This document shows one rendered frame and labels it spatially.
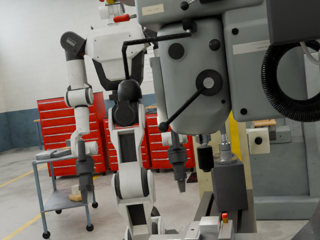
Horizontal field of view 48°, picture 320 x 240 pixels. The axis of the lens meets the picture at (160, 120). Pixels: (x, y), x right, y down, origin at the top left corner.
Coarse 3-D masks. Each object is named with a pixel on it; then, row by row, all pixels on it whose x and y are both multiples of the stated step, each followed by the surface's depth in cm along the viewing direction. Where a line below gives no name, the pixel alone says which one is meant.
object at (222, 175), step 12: (216, 156) 156; (216, 168) 143; (228, 168) 143; (240, 168) 143; (216, 180) 144; (228, 180) 143; (240, 180) 143; (216, 192) 145; (228, 192) 144; (240, 192) 144; (228, 204) 144; (240, 204) 144
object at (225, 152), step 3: (219, 147) 148; (222, 147) 146; (225, 147) 146; (228, 147) 146; (222, 150) 146; (225, 150) 146; (228, 150) 146; (222, 153) 147; (225, 153) 146; (228, 153) 146; (222, 156) 147; (225, 156) 146; (228, 156) 146; (231, 156) 148; (222, 159) 147; (225, 159) 146; (228, 159) 146
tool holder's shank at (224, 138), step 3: (222, 126) 146; (225, 126) 147; (222, 129) 146; (225, 129) 147; (222, 132) 146; (225, 132) 147; (222, 135) 146; (225, 135) 146; (222, 138) 146; (225, 138) 146; (222, 141) 147; (225, 141) 147
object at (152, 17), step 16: (144, 0) 96; (160, 0) 95; (176, 0) 94; (224, 0) 91; (240, 0) 90; (256, 0) 89; (144, 16) 96; (160, 16) 95; (176, 16) 94; (192, 16) 94; (208, 16) 96
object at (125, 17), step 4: (116, 16) 120; (120, 16) 119; (124, 16) 119; (128, 16) 119; (132, 16) 119; (136, 16) 119; (116, 20) 120; (120, 20) 120; (124, 20) 120; (128, 20) 120
